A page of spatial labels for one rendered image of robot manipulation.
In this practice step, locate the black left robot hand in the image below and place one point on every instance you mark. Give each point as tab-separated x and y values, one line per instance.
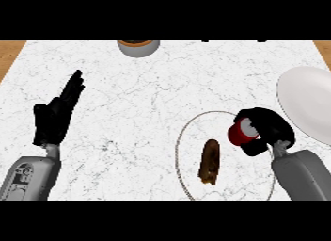
57	116

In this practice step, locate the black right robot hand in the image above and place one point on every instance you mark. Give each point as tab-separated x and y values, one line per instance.
275	125

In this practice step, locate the red can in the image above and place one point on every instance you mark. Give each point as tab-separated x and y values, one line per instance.
240	131

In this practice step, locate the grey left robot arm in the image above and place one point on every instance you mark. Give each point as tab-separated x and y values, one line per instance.
32	179

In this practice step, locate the white plate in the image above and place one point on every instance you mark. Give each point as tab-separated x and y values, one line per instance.
313	105

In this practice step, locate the white marble-patterned round placemat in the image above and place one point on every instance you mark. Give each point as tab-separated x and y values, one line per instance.
191	157

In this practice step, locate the brown oblong food item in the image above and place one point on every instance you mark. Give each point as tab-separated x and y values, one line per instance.
210	161

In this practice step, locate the grey pot with orange rim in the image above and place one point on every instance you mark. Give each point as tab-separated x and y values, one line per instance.
138	48

